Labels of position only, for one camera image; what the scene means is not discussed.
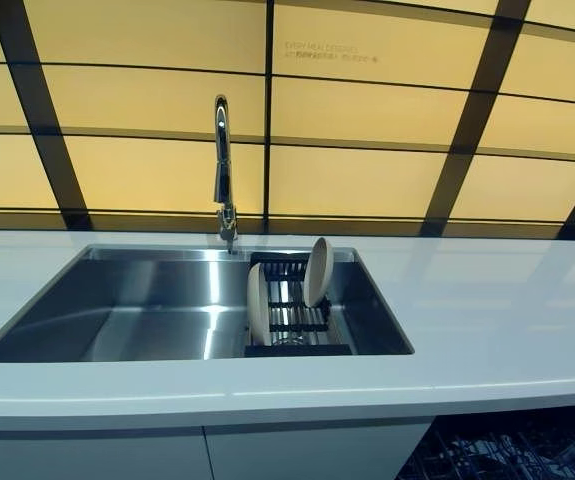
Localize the chrome gooseneck faucet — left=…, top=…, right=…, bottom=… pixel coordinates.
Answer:
left=212, top=93, right=241, bottom=257

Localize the steel sink drain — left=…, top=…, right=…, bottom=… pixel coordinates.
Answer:
left=272, top=333, right=313, bottom=349

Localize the white kitchen cabinet door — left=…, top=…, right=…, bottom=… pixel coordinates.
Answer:
left=203, top=422, right=434, bottom=480
left=0, top=426, right=214, bottom=480

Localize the black wire dishwasher rack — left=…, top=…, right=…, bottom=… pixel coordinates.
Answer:
left=395, top=413, right=575, bottom=480

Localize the black sink dish rack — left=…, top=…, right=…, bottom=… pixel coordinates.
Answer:
left=243, top=251, right=359, bottom=359

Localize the stainless steel kitchen sink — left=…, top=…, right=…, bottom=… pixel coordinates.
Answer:
left=0, top=243, right=416, bottom=364

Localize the beige round plate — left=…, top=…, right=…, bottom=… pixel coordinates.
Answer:
left=300, top=236, right=336, bottom=309
left=245, top=262, right=274, bottom=348

